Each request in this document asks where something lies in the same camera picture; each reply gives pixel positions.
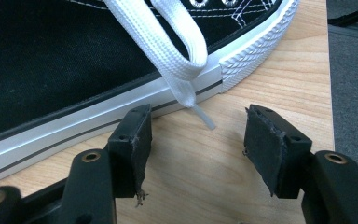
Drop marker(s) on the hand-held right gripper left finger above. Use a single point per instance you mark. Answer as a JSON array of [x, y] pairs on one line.
[[130, 155]]

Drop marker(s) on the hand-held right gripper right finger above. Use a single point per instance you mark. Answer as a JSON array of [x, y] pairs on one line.
[[267, 152]]

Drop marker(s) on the black canvas sneaker white sole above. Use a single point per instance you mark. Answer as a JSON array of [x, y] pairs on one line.
[[52, 62]]

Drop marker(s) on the black metal stand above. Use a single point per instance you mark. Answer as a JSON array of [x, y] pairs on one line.
[[351, 15]]

